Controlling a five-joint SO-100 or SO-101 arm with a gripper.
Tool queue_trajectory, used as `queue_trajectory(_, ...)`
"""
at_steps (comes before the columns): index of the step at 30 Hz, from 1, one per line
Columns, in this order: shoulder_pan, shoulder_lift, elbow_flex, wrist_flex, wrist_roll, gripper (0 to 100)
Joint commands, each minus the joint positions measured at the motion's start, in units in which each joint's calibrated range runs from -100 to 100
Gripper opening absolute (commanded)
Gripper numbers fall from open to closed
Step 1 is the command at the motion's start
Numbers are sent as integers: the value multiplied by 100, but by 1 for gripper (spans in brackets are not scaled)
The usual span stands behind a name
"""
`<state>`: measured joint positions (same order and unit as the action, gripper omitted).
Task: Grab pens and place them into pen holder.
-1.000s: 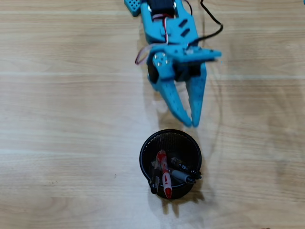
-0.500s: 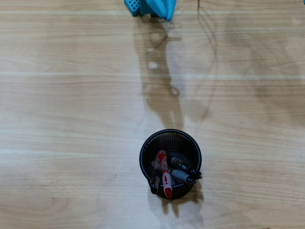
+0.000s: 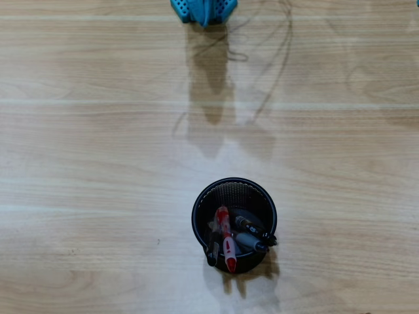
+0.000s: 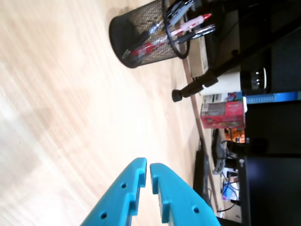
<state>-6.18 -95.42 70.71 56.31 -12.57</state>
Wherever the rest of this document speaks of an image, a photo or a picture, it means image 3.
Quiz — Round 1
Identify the black barrel labelled pen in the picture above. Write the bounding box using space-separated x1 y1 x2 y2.
234 215 279 247

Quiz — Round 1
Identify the grey grip retractable pen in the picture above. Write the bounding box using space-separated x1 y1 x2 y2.
230 230 270 253

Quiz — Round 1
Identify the red retractable pen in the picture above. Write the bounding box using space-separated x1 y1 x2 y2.
214 205 237 273

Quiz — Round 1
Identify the clear pen with black cap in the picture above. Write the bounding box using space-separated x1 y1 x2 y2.
206 222 221 266

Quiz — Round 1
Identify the black mesh pen holder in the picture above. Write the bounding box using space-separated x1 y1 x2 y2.
191 177 278 275

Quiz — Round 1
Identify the teal perforated clamp block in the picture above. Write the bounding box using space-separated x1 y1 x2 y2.
170 0 197 23

